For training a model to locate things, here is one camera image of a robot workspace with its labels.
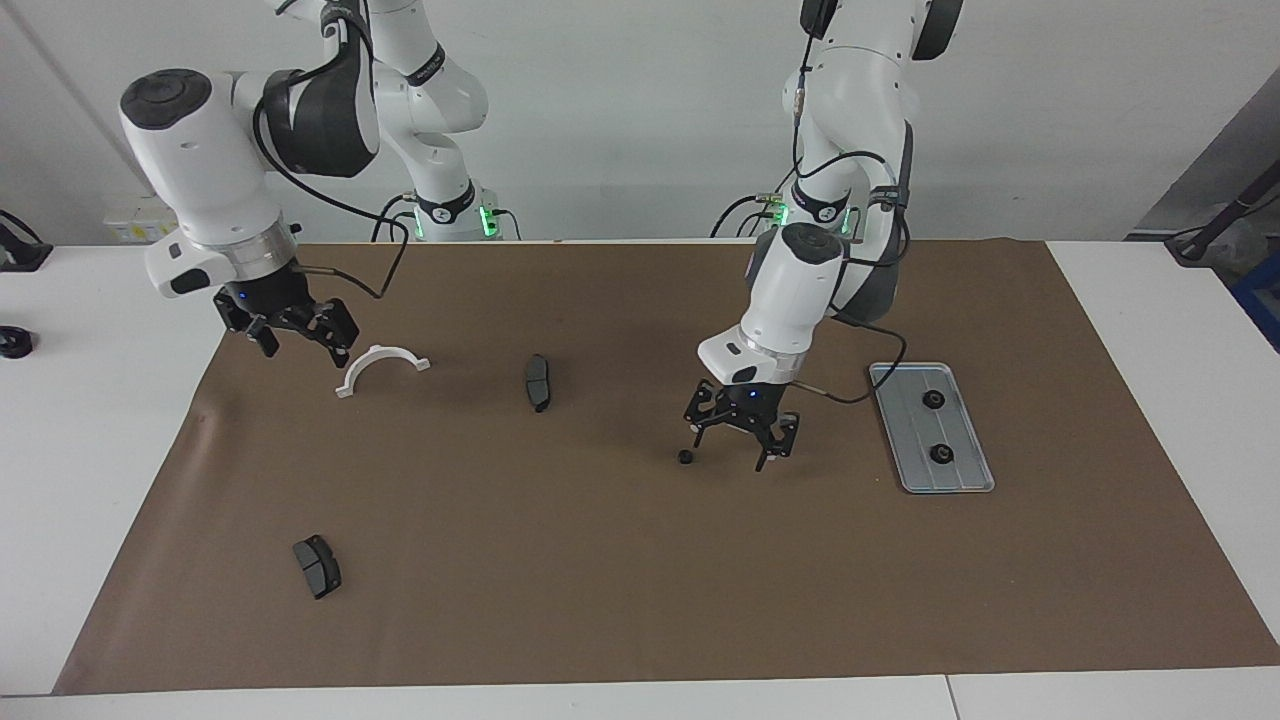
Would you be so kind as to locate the black round knob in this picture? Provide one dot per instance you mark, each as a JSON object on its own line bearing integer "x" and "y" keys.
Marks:
{"x": 15, "y": 343}

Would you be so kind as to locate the white curved plastic bracket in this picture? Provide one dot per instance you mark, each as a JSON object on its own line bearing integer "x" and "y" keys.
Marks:
{"x": 380, "y": 351}

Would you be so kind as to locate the blue crate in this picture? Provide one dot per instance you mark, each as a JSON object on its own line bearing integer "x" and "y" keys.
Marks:
{"x": 1265, "y": 300}

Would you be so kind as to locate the black table clamp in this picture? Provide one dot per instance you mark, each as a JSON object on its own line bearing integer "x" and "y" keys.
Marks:
{"x": 20, "y": 255}

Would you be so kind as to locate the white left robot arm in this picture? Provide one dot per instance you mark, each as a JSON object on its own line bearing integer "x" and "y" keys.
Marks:
{"x": 800, "y": 290}

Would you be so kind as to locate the long dark grey brake pad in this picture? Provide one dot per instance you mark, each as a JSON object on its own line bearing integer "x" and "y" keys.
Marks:
{"x": 538, "y": 385}

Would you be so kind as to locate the white wall socket box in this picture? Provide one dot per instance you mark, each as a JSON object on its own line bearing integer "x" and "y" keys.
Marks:
{"x": 135, "y": 225}

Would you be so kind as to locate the short dark grey brake pad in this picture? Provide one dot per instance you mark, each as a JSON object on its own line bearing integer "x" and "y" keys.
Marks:
{"x": 318, "y": 570}

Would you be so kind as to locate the black stand leg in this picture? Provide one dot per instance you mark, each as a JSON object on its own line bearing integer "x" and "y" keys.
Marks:
{"x": 1220, "y": 220}

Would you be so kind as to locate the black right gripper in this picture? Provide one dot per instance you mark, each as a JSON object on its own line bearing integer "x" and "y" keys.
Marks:
{"x": 270, "y": 300}

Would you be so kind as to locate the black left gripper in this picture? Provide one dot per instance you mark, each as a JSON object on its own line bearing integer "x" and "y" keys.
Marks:
{"x": 748, "y": 405}

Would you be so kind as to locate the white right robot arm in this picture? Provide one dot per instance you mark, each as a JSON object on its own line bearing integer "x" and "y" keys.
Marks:
{"x": 200, "y": 170}

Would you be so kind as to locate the silver metal ribbed tray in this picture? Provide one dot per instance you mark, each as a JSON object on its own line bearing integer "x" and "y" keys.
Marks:
{"x": 965, "y": 430}

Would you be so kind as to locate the brown paper table mat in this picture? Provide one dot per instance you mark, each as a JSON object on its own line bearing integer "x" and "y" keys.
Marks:
{"x": 600, "y": 580}

